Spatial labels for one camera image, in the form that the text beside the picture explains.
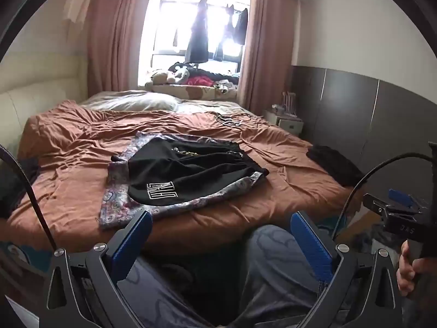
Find black fuzzy garment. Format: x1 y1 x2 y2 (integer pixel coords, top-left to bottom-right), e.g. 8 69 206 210
305 144 367 188

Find pink curtain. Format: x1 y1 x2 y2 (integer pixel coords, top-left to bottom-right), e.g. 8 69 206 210
237 0 296 117
85 0 159 98

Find right hand-held gripper cable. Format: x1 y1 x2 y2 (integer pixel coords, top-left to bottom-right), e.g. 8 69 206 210
330 154 436 241

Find white nightstand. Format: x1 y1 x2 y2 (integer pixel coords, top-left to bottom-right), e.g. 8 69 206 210
263 104 304 135

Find beige plush toy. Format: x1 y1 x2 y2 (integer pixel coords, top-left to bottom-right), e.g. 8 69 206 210
143 69 176 89

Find black and white plush toy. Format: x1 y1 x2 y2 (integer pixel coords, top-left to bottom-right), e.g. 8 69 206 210
169 62 192 84

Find thin black cable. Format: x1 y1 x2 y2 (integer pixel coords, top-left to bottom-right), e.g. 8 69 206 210
215 111 260 127

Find pile of clothes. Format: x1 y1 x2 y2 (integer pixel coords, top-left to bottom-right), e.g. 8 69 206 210
186 66 240 87

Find paisley patterned pants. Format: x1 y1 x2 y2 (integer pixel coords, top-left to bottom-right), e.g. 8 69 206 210
99 131 268 231

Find cream padded headboard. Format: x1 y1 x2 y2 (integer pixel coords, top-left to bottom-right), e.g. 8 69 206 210
0 55 89 165

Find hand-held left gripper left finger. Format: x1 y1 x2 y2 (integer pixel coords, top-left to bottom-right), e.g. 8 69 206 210
44 210 154 328

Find hand-held gripper cable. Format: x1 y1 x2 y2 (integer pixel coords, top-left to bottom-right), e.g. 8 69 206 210
330 154 436 241
0 144 58 251

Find black pants with white print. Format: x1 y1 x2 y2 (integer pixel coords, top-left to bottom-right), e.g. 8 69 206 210
111 137 270 206

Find bright window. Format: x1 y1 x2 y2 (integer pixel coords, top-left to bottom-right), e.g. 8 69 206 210
138 0 253 91

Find dark grey wardrobe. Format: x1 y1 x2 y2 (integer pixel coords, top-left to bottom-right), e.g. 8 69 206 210
290 65 437 199

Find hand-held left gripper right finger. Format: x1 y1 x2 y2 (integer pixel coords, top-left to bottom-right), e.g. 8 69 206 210
290 211 407 328

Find person's left leg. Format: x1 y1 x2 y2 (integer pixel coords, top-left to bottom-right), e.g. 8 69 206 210
116 256 219 328

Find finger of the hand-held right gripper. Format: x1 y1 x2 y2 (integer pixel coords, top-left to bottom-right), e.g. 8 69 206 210
362 193 415 218
388 188 424 210

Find person's grey trousers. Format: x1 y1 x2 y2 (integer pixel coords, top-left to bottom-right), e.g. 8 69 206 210
212 225 342 328

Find long black hanging garment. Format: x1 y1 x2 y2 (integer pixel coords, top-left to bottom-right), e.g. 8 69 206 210
184 0 209 64

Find left hand-held gripper cable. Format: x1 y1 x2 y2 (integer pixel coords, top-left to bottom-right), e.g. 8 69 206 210
0 144 58 251

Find person's right hand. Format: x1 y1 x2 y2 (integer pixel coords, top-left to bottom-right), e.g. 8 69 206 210
397 237 437 301

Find short dark hanging garment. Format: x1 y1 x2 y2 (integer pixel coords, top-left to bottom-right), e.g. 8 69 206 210
223 3 250 46

